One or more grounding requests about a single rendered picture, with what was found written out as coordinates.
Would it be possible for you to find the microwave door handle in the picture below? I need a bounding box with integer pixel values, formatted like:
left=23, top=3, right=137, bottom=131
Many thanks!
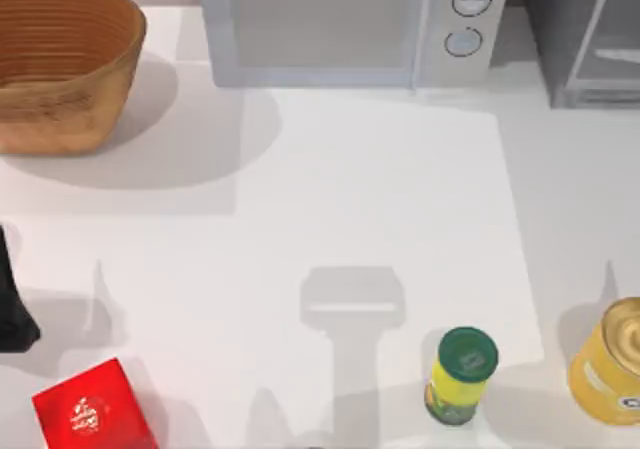
left=410, top=0, right=432, bottom=92

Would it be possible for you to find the brown woven basket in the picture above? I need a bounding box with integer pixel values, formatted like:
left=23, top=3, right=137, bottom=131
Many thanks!
left=0, top=0, right=148, bottom=157

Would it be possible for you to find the pale microwave oven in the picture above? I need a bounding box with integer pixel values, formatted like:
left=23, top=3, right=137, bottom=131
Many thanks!
left=195, top=0, right=514, bottom=92

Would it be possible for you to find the red box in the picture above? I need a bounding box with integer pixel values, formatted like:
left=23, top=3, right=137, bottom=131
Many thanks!
left=31, top=357, right=160, bottom=449

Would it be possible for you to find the yellow can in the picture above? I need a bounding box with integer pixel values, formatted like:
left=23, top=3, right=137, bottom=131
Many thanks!
left=567, top=296, right=640, bottom=427

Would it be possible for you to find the yellow jar with green lid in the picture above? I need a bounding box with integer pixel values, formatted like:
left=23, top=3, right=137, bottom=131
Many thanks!
left=424, top=326, right=500, bottom=427

